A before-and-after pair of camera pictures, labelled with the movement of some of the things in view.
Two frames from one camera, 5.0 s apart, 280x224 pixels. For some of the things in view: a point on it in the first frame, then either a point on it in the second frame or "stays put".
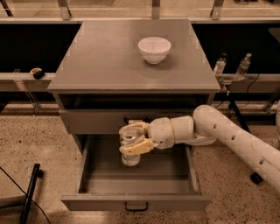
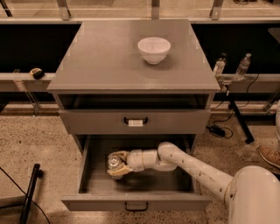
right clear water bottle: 242,69 stays put
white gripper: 160,131 -> 135,160
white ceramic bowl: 154,49 stays put
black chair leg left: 37,173 stays put
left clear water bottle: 220,66 stays put
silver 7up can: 126,137 -> 115,163
